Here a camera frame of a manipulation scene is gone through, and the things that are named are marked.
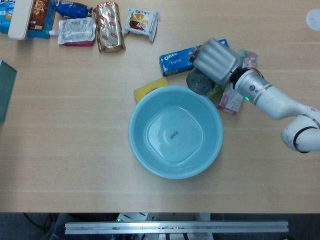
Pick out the blue Oreo cookie box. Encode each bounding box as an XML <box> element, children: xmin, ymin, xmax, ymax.
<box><xmin>159</xmin><ymin>38</ymin><xmax>230</xmax><ymax>77</ymax></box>

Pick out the yellow sponge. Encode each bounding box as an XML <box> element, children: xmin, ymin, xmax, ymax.
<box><xmin>133</xmin><ymin>76</ymin><xmax>170</xmax><ymax>103</ymax></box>

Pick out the floral pink green box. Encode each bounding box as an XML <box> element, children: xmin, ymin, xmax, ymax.
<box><xmin>217</xmin><ymin>48</ymin><xmax>260</xmax><ymax>116</ymax></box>

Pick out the grey garbage bag roll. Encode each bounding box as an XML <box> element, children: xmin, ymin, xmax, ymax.
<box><xmin>186</xmin><ymin>69</ymin><xmax>217</xmax><ymax>96</ymax></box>

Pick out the blue Oreo packet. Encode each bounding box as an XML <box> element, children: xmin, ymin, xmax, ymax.
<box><xmin>53</xmin><ymin>0</ymin><xmax>93</xmax><ymax>19</ymax></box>

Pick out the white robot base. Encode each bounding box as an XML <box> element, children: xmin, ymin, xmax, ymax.
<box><xmin>116</xmin><ymin>212</ymin><xmax>151</xmax><ymax>223</ymax></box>

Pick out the blue snack box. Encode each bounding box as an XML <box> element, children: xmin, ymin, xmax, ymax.
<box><xmin>0</xmin><ymin>0</ymin><xmax>56</xmax><ymax>40</ymax></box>

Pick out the brown chocolate bar box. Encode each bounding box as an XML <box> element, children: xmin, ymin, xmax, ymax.
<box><xmin>27</xmin><ymin>0</ymin><xmax>51</xmax><ymax>32</ymax></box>

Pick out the teal green box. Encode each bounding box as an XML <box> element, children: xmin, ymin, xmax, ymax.
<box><xmin>0</xmin><ymin>59</ymin><xmax>18</xmax><ymax>123</ymax></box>

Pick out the aluminium rail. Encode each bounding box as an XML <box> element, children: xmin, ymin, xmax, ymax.
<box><xmin>64</xmin><ymin>220</ymin><xmax>290</xmax><ymax>235</ymax></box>

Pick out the yellow green snack packet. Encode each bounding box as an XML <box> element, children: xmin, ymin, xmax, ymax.
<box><xmin>206</xmin><ymin>83</ymin><xmax>225</xmax><ymax>100</ymax></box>

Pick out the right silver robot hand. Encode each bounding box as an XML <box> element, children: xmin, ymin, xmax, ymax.
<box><xmin>189</xmin><ymin>38</ymin><xmax>244</xmax><ymax>86</ymax></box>

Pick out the white cake snack packet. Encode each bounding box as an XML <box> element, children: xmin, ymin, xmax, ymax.
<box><xmin>123</xmin><ymin>6</ymin><xmax>161</xmax><ymax>43</ymax></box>

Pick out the gold red biscuit pack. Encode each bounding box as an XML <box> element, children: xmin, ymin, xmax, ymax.
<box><xmin>92</xmin><ymin>1</ymin><xmax>126</xmax><ymax>53</ymax></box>

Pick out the light blue plastic basin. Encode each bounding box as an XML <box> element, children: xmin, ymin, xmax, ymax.
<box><xmin>128</xmin><ymin>85</ymin><xmax>224</xmax><ymax>180</ymax></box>

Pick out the white oblong case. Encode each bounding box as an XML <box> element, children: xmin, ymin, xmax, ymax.
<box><xmin>7</xmin><ymin>0</ymin><xmax>35</xmax><ymax>41</ymax></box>

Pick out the white spout pouch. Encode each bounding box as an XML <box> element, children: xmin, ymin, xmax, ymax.
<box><xmin>49</xmin><ymin>16</ymin><xmax>97</xmax><ymax>48</ymax></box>

